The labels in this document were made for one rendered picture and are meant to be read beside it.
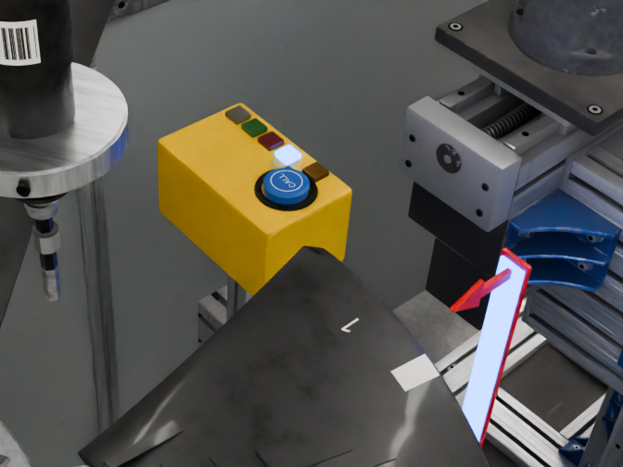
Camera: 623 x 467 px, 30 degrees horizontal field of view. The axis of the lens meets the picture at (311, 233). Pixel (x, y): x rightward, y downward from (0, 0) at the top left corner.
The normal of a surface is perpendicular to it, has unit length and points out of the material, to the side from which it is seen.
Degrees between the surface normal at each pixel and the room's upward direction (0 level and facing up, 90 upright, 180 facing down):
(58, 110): 90
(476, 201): 90
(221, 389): 5
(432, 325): 0
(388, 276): 90
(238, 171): 0
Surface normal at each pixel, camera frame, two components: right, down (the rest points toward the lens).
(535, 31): -0.74, 0.13
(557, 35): -0.48, 0.31
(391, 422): 0.38, -0.58
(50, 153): 0.07, -0.73
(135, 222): 0.66, 0.55
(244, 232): -0.75, 0.41
